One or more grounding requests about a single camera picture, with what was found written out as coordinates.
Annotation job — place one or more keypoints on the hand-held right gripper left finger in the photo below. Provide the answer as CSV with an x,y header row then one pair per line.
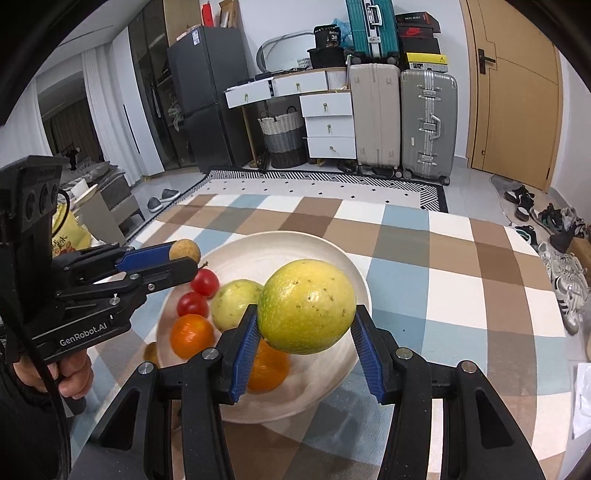
x,y
244,355

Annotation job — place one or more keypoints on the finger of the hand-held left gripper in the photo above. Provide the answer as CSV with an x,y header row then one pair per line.
x,y
143,257
171,274

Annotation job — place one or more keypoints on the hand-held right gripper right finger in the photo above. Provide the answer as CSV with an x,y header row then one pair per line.
x,y
369,355

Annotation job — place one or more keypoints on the orange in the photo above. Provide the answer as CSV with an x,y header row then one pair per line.
x,y
192,336
270,369

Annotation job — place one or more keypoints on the red tomato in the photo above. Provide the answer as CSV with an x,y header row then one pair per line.
x,y
204,282
192,304

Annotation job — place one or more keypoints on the green passion fruit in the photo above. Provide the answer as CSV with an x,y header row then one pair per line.
x,y
233,304

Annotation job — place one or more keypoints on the large yellow passion fruit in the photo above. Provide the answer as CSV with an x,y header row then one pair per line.
x,y
307,304

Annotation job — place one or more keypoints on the cream round plate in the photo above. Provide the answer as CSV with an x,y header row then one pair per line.
x,y
258,256

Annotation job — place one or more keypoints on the person's left forearm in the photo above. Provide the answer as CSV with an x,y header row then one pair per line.
x,y
27,438

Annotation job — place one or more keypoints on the person's left hand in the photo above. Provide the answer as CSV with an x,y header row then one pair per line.
x,y
76,374

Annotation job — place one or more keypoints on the yellow plastic bag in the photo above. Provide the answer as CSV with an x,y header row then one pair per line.
x,y
69,230

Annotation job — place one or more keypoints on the beige low cabinet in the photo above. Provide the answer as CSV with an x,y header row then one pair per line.
x,y
115,203

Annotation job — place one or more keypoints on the grey cushion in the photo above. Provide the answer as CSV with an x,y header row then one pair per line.
x,y
90,173

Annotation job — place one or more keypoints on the white curtain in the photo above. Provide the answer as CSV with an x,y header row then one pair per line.
x,y
115,106
44,134

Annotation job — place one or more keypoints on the checkered tablecloth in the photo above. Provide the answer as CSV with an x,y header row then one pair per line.
x,y
452,300

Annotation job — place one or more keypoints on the woven laundry basket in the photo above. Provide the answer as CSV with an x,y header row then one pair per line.
x,y
282,138

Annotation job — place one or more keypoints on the dark grey refrigerator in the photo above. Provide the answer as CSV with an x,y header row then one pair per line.
x,y
207,92

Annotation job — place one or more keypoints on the glass door wardrobe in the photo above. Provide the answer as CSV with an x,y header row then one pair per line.
x,y
147,69

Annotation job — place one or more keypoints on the pile of shoes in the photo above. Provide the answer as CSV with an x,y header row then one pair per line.
x,y
563,267

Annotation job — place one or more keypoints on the white plastic sheet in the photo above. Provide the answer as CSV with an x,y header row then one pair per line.
x,y
582,401

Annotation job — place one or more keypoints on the white dressing table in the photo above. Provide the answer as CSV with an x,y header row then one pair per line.
x,y
330,124

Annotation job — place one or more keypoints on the brown cardboard box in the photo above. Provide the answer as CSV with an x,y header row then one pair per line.
x,y
580,250

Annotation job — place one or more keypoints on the silver suitcase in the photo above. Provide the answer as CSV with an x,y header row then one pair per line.
x,y
429,124

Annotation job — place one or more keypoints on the beige suitcase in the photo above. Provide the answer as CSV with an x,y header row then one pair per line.
x,y
375,115

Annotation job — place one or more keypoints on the oval mirror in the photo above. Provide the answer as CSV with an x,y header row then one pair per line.
x,y
286,50

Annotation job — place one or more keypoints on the open cardboard box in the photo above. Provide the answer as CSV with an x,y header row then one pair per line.
x,y
228,16

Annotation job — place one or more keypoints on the black storage box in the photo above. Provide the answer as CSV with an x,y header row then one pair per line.
x,y
328,57

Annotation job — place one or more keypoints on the black paper bag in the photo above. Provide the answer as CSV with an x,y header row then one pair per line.
x,y
328,37

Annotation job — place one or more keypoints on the wooden door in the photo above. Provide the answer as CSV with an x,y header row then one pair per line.
x,y
512,101

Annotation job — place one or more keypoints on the yellow and black shoe box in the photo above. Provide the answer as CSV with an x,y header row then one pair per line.
x,y
425,62

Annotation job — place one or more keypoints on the blue plastic bag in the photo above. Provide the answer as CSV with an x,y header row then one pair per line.
x,y
344,30

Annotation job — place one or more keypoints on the plain black shoe box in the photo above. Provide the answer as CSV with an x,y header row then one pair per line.
x,y
420,45

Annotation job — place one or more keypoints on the teal suitcase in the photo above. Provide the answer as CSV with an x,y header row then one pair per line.
x,y
371,27

